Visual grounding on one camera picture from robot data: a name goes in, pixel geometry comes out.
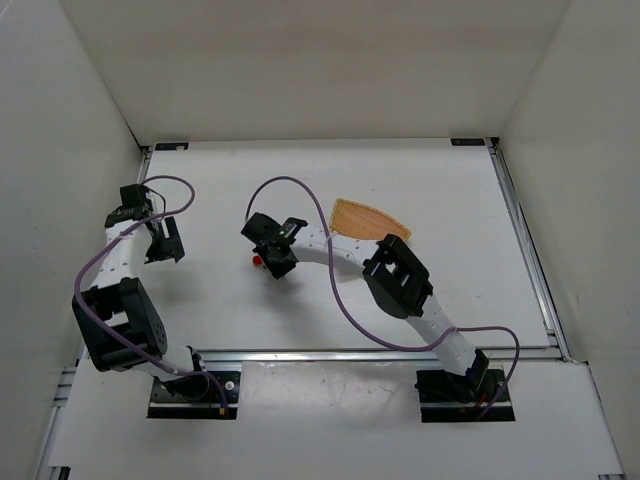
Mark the aluminium frame rail right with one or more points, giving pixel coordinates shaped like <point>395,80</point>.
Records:
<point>530,256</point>

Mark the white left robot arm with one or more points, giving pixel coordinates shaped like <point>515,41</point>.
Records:
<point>121,327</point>

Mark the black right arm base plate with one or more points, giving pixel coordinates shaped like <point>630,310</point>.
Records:
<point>444,400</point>

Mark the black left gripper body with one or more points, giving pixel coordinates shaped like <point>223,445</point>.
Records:
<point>167,242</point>

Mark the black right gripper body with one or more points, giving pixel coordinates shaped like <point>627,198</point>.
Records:
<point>275,259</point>

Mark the aluminium frame rail front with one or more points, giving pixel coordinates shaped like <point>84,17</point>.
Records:
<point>495,355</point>

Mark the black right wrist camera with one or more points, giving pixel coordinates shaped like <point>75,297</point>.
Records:
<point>259,227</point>

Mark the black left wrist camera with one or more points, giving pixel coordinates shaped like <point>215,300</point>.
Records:
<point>136,201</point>

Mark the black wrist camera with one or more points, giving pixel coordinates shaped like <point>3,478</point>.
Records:
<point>259,227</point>
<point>136,201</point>

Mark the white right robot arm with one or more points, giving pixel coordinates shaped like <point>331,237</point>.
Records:
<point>397,280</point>

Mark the woven triangular fruit basket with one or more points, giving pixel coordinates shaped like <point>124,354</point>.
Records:
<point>360,221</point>

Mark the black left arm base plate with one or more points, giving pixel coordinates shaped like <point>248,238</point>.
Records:
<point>196,398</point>

